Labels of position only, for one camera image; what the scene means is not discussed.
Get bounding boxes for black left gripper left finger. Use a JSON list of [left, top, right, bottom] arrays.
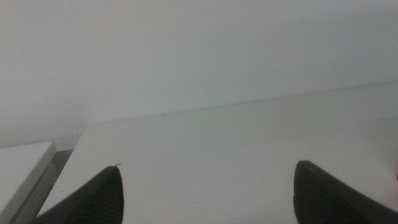
[[27, 164, 125, 224]]

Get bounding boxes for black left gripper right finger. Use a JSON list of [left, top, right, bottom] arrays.
[[292, 159, 398, 224]]

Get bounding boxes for white side table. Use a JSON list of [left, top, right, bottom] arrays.
[[0, 141, 59, 224]]

